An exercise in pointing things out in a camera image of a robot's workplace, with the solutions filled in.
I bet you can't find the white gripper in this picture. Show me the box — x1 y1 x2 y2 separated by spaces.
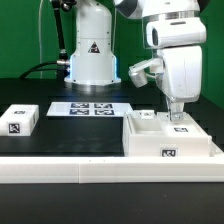
145 17 206 122

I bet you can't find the white cabinet door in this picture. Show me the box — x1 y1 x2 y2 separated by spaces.
157 112 207 138
134 110 156 119

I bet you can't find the white cabinet body box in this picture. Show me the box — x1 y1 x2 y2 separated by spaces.
122 111 212 157

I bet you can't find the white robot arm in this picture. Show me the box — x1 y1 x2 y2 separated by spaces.
65 0 206 121

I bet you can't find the white cabinet top block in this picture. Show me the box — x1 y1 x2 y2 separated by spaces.
0 104 39 136

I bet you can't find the white base tag plate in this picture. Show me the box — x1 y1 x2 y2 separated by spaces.
47 102 132 117

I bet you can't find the white L-shaped fence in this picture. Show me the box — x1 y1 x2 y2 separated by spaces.
0 149 224 184

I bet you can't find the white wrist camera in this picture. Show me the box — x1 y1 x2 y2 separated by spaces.
129 58 163 88

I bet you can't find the black cable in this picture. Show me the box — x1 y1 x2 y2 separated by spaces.
18 61 62 80

